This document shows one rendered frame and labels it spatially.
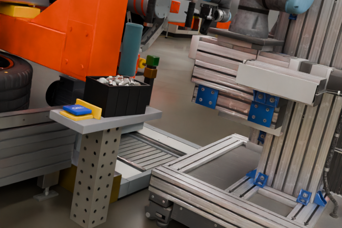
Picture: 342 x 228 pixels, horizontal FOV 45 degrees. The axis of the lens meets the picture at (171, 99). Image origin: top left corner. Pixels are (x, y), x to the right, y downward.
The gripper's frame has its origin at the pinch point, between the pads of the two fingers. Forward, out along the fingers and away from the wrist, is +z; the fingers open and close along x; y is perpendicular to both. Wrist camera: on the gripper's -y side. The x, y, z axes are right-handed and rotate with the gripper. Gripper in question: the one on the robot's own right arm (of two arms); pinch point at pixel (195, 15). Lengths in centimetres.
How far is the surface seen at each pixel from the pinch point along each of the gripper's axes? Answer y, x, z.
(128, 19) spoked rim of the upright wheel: -9.3, -31.0, 17.2
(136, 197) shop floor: -83, 22, 52
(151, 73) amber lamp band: -24, 24, 62
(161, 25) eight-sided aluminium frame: -9.6, -20.6, 0.7
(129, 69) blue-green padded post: -31.4, -8.5, 36.2
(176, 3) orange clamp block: 3.9, -20.5, -10.0
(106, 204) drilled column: -75, 28, 80
